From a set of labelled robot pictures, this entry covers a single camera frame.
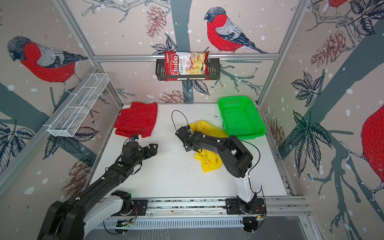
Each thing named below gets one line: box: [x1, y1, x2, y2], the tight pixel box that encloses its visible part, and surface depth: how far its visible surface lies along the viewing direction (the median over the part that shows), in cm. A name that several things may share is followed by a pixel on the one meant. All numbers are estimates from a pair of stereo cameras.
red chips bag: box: [165, 50, 211, 81], surface depth 90 cm
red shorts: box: [114, 102, 158, 139], surface depth 111 cm
